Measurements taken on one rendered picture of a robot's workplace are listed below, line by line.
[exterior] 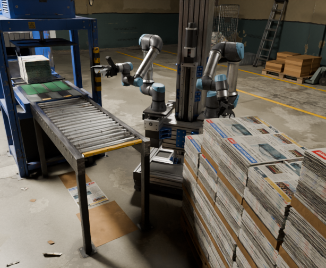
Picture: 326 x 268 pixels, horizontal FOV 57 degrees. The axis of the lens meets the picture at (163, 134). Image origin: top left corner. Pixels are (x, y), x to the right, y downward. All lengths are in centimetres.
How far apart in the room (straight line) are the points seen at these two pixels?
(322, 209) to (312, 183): 9
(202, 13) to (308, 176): 185
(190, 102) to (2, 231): 189
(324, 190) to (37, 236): 218
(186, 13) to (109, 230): 190
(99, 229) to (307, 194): 187
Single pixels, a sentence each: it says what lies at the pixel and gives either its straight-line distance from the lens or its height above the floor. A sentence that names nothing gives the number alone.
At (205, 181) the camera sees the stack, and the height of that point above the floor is 70.
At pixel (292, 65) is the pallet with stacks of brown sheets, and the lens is 815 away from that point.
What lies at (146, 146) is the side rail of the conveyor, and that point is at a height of 76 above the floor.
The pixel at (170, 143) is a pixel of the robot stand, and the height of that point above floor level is 52.
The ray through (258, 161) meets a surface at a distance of 145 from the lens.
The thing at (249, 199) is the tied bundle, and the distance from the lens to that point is 145.
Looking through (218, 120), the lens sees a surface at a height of 106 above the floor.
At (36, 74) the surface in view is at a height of 90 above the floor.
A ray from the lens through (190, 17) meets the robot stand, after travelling 268.
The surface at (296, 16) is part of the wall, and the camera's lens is 941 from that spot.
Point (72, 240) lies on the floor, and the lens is 258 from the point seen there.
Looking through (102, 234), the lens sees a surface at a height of 0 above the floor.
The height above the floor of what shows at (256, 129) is 106.
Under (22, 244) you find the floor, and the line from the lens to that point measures 267.
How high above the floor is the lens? 172
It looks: 24 degrees down
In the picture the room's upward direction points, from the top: 2 degrees clockwise
